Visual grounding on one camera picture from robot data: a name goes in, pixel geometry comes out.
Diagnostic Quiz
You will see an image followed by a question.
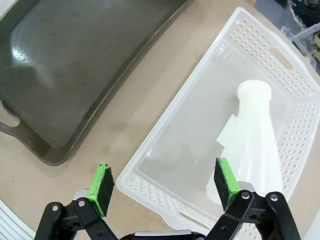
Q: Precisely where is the white plastic conical flask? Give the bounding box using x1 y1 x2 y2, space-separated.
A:
205 79 285 205

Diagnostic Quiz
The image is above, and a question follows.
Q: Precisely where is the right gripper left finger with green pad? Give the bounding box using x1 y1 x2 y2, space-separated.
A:
33 163 119 240

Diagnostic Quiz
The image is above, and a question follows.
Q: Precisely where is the white ribbed panel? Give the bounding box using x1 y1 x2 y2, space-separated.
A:
0 198 36 240

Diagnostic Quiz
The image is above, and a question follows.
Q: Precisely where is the white paper label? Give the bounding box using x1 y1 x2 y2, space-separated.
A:
216 113 242 149

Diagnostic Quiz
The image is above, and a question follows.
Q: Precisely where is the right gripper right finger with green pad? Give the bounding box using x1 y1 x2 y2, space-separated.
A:
204 156 302 240

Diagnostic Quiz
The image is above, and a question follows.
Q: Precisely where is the dark brown plastic tray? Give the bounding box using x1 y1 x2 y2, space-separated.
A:
0 0 191 166

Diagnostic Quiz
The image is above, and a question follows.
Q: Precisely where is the clear plastic storage bin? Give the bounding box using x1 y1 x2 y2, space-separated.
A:
282 24 320 61

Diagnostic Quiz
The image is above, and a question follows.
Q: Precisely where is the white perforated basket with label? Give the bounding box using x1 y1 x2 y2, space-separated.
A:
116 6 320 240

